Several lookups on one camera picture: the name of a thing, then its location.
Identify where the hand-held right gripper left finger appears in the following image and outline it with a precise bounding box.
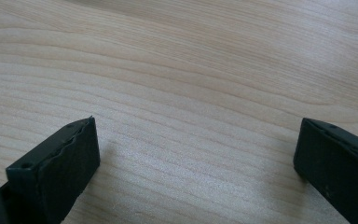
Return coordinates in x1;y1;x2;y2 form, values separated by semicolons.
0;116;102;224

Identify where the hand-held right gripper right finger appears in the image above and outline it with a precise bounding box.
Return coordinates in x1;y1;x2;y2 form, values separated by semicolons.
293;117;358;224

